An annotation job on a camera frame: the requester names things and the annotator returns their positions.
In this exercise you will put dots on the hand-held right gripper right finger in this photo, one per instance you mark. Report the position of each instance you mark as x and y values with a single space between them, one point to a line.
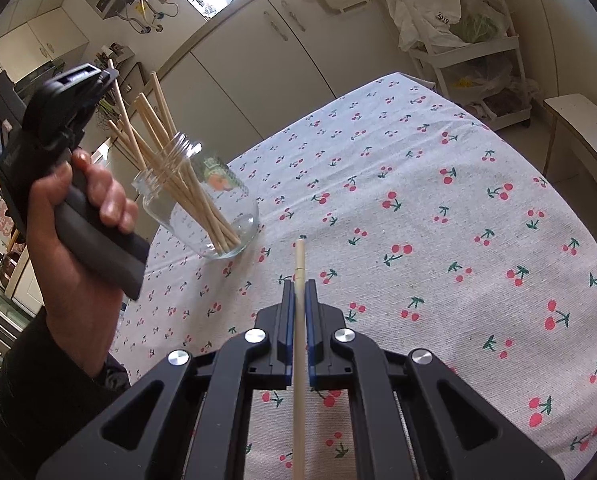
312 310

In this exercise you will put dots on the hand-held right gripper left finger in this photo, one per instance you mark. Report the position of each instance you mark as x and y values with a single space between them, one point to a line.
289 310

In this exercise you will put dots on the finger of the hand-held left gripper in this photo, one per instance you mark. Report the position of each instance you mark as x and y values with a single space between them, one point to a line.
86 77

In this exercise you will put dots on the single wooden chopstick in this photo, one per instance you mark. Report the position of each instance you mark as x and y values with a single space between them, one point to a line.
300 260

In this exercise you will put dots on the clear glass jar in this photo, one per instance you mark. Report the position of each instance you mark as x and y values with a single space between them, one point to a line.
153 200

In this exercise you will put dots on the bundle of wooden chopsticks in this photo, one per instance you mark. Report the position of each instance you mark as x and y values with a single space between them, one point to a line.
198 205

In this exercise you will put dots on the person's left forearm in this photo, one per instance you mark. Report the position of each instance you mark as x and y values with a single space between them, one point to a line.
53 400

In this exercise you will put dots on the person's left hand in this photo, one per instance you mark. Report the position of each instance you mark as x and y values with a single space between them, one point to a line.
73 270

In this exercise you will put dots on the cherry print tablecloth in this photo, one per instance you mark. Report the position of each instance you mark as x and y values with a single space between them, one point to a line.
428 260

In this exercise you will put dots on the copper kettle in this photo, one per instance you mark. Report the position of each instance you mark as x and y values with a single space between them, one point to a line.
8 265

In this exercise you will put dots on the cream base cabinets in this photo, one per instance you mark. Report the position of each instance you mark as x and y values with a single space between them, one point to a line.
238 60

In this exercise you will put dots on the white trolley cart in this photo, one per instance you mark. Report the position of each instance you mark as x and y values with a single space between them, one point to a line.
431 55

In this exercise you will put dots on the white plastic bag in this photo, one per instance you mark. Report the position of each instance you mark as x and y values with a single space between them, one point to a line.
418 10

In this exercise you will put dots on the clear bag of vegetables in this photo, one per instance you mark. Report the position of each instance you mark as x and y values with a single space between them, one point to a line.
478 25

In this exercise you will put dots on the white chair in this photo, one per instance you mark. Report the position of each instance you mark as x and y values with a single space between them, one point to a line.
583 120

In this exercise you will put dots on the cream wall cabinet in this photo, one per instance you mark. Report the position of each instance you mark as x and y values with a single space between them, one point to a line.
53 40

